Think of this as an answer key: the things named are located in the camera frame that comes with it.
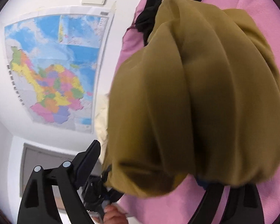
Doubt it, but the olive brown jacket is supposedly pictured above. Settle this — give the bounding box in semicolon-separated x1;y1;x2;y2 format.
102;0;280;199

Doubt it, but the person's left hand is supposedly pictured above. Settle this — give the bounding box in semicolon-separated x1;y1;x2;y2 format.
103;205;128;224

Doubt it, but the grey door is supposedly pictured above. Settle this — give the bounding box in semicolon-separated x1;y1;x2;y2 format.
19;142;103;213

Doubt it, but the pink daisy bed sheet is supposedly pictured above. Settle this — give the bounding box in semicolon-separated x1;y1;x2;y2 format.
117;0;280;224

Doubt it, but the cream pillow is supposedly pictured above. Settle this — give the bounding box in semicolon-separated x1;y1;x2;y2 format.
94;94;109;169

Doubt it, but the colourful wall map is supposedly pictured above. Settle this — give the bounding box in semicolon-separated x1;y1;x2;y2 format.
4;6;115;133

